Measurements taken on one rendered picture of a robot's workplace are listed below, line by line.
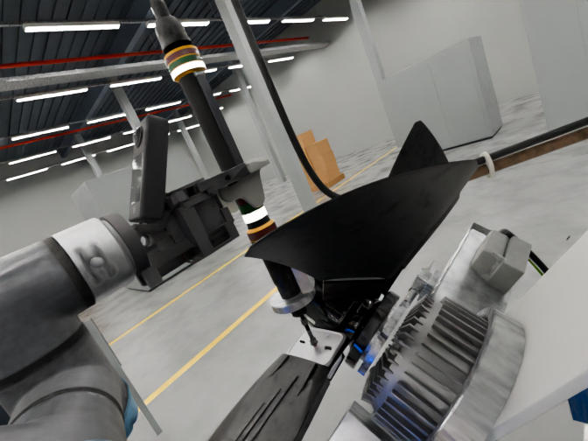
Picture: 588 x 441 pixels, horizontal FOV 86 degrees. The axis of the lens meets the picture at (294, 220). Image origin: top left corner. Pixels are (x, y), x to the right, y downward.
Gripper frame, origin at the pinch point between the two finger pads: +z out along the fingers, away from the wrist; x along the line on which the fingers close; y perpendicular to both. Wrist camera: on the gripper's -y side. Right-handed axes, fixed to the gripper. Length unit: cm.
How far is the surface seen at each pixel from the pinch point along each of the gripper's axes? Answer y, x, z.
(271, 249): 7.6, 13.2, -11.9
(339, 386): 149, -103, 68
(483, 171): 12.0, 23.7, 13.9
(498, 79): 90, -236, 1201
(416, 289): 38.4, 1.8, 24.9
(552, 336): 29.6, 28.2, 6.3
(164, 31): -17.9, 1.0, -4.0
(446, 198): 10.6, 23.3, 2.8
